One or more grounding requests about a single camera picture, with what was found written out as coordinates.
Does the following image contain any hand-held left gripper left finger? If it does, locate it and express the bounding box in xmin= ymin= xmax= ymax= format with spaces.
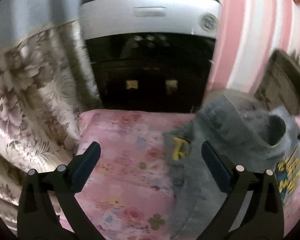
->
xmin=17 ymin=142 xmax=105 ymax=240

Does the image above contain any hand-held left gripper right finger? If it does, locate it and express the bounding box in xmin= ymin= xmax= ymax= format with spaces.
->
xmin=197 ymin=141 xmax=285 ymax=240

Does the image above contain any blue denim jacket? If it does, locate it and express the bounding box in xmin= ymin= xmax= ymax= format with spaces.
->
xmin=162 ymin=90 xmax=300 ymax=240

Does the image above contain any pink floral bedsheet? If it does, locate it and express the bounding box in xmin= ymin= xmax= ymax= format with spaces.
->
xmin=57 ymin=109 xmax=300 ymax=240

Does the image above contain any brown covered cabinet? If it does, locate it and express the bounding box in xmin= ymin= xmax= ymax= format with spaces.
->
xmin=254 ymin=49 xmax=300 ymax=115

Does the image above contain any grey floral curtain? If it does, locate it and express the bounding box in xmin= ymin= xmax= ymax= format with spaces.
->
xmin=0 ymin=0 xmax=103 ymax=230

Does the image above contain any silver black water dispenser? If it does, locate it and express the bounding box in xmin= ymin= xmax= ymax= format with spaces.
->
xmin=79 ymin=0 xmax=222 ymax=113

